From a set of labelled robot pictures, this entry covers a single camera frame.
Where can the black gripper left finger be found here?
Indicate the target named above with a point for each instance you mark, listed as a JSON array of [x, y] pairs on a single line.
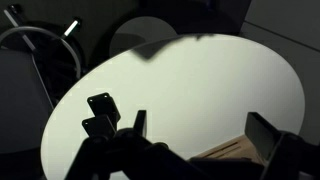
[[140, 123]]

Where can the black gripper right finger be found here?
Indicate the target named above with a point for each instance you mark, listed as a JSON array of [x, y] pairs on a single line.
[[262, 134]]

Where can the black bracket plate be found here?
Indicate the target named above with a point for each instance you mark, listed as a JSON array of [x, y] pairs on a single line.
[[101, 125], [104, 104]]

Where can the wooden slatted tray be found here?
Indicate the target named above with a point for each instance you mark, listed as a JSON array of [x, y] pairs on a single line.
[[239, 147]]

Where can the white round table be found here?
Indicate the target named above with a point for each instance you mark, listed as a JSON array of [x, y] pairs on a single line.
[[196, 91]]

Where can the white table pedestal base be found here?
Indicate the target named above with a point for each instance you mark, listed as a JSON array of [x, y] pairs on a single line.
[[137, 31]]

